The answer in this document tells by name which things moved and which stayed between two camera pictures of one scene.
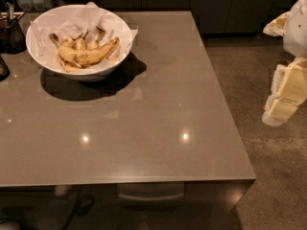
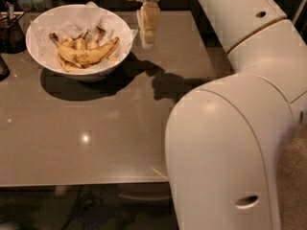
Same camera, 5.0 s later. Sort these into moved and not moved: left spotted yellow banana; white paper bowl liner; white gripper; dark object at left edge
Moved: white gripper
Not moved: dark object at left edge; white paper bowl liner; left spotted yellow banana
